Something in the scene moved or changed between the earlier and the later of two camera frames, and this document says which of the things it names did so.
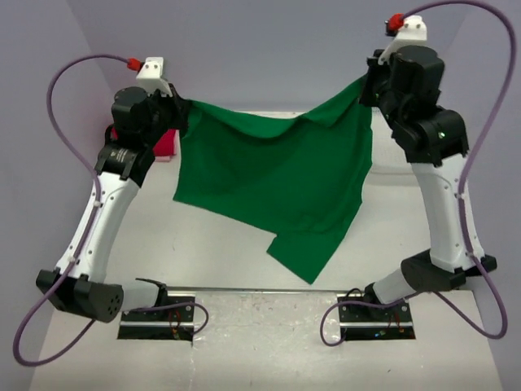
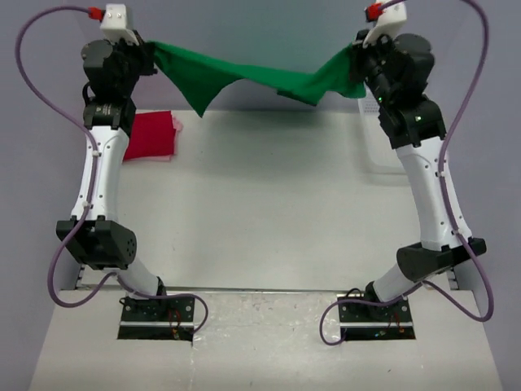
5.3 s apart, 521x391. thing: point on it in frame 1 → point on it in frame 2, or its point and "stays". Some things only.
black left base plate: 164,323 stays
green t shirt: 300,179 → 203,75
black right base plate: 361,322 stays
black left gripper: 180,106 → 144,51
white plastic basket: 388,157 stays
